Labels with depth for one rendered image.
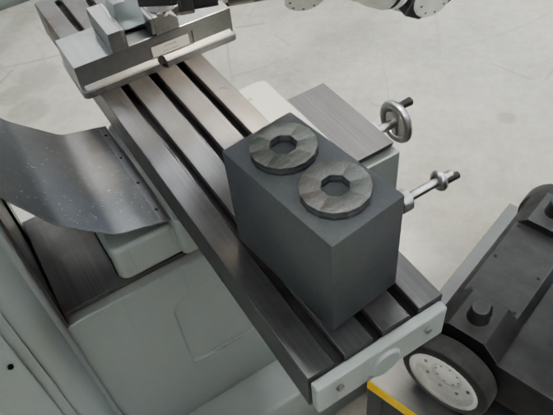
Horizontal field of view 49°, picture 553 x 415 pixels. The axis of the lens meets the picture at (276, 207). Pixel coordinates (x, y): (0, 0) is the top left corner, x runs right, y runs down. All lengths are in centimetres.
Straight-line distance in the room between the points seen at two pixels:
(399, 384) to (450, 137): 137
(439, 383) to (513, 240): 36
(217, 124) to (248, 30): 214
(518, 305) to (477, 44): 194
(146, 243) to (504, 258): 79
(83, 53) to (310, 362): 78
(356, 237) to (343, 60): 232
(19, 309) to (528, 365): 95
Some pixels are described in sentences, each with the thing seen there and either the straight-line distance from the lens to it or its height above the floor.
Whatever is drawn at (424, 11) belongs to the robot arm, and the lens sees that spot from 118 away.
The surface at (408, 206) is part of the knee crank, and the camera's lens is 155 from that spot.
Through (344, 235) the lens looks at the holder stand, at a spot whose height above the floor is 117.
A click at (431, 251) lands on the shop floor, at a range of 219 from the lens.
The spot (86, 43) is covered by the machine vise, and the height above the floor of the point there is 105.
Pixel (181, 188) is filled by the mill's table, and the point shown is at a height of 99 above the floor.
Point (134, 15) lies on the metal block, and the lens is 130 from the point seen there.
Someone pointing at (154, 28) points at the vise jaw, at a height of 107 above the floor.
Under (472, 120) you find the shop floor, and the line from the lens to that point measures 270.
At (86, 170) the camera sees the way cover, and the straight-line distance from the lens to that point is 122.
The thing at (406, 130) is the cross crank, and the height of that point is 70.
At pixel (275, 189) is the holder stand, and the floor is 117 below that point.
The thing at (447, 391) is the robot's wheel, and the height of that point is 44.
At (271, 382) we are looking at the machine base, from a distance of 170.
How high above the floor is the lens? 172
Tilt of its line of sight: 48 degrees down
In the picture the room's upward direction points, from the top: 7 degrees counter-clockwise
